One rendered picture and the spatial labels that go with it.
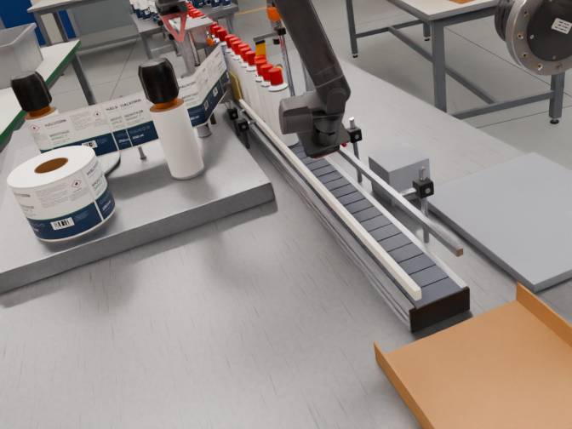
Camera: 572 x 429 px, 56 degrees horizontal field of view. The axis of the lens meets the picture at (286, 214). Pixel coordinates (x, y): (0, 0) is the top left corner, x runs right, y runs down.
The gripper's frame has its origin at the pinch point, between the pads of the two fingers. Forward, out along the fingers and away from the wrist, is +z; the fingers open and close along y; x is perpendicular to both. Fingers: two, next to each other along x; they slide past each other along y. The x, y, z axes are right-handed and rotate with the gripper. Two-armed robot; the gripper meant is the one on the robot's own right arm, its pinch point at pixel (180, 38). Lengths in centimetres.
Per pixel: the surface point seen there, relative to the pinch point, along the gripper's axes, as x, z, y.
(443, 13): 141, 38, -97
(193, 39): 8.2, 8.1, -34.1
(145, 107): -13.3, 17.2, -7.9
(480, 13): 162, 43, -98
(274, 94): 17.5, 15.6, 15.8
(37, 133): -42.7, 17.0, -11.0
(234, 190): -0.1, 31.0, 28.9
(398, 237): 22, 31, 68
